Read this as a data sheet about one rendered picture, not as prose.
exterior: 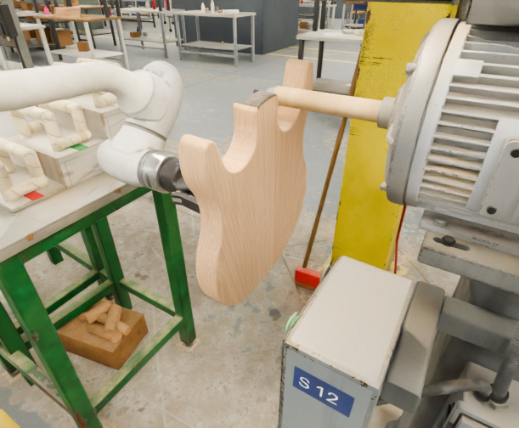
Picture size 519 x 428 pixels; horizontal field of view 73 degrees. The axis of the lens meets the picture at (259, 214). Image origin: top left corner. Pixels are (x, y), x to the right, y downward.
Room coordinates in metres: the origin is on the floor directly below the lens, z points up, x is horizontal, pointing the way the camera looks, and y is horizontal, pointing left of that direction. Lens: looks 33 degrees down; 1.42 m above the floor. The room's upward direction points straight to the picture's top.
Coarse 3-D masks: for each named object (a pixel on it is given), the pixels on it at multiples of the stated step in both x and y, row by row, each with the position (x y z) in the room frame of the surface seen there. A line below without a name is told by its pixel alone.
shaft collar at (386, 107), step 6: (384, 102) 0.52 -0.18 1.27; (390, 102) 0.51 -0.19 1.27; (384, 108) 0.51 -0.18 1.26; (390, 108) 0.51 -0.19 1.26; (378, 114) 0.51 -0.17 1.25; (384, 114) 0.51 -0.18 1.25; (390, 114) 0.50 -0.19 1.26; (378, 120) 0.51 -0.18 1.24; (384, 120) 0.51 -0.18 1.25; (378, 126) 0.52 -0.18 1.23; (384, 126) 0.51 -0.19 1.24
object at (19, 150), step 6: (0, 138) 0.93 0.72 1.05; (0, 144) 0.91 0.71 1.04; (6, 144) 0.89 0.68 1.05; (12, 144) 0.89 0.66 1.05; (18, 144) 0.89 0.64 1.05; (6, 150) 0.89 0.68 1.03; (12, 150) 0.87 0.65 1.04; (18, 150) 0.86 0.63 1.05; (24, 150) 0.85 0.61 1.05; (30, 150) 0.85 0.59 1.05; (18, 156) 0.86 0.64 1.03; (24, 156) 0.84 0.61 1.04; (30, 156) 0.84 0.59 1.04
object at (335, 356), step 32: (320, 288) 0.29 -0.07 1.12; (352, 288) 0.29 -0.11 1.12; (384, 288) 0.29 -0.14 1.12; (320, 320) 0.25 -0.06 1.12; (352, 320) 0.25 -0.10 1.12; (384, 320) 0.25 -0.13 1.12; (288, 352) 0.22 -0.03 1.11; (320, 352) 0.21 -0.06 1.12; (352, 352) 0.21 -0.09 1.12; (384, 352) 0.21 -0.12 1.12; (288, 384) 0.21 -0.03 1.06; (320, 384) 0.20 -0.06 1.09; (352, 384) 0.18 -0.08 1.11; (448, 384) 0.27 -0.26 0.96; (480, 384) 0.27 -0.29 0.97; (288, 416) 0.21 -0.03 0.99; (320, 416) 0.19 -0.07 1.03; (352, 416) 0.18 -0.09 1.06
